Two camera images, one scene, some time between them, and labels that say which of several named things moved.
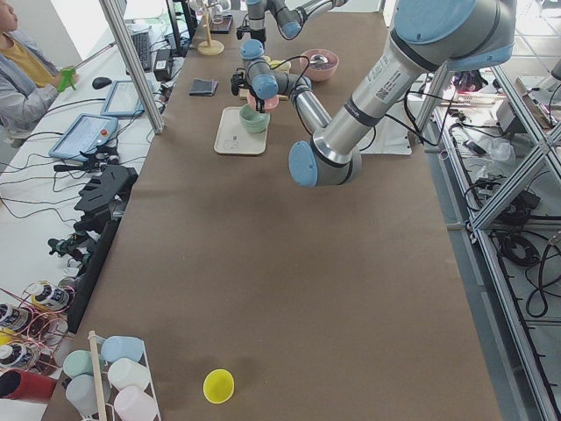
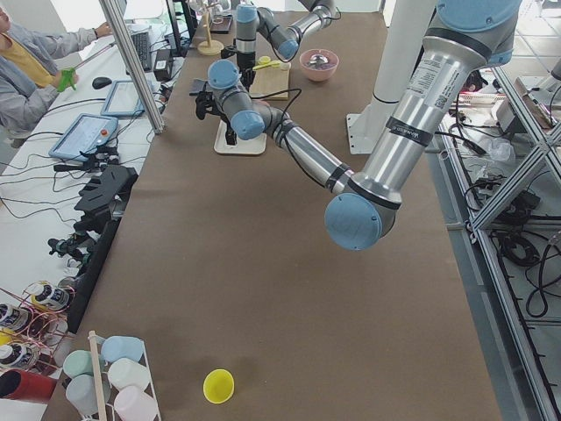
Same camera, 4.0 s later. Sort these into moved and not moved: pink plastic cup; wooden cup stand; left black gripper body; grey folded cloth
Moved: left black gripper body
Not moved: grey folded cloth; pink plastic cup; wooden cup stand
